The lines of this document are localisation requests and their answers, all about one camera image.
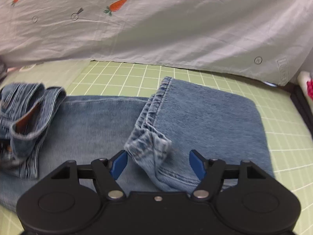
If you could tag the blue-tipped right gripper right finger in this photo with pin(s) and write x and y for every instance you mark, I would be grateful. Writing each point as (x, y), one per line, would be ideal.
(210, 173)

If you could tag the grey carrot-print backdrop sheet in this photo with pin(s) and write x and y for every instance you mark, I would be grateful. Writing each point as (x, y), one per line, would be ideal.
(266, 40)

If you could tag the folded black garment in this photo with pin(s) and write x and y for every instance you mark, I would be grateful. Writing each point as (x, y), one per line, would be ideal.
(302, 106)

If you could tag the folded white garment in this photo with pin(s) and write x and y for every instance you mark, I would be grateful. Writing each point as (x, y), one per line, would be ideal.
(302, 78)

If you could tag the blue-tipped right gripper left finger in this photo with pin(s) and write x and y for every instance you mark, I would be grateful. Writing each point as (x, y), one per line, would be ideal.
(105, 173)

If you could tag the green grid cutting mat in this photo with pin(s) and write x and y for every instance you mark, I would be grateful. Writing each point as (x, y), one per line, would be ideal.
(289, 140)

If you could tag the folded red patterned garment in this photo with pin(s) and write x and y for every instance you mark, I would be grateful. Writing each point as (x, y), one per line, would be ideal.
(310, 88)

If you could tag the blue denim jeans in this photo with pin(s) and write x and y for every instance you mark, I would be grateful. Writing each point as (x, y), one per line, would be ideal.
(41, 128)

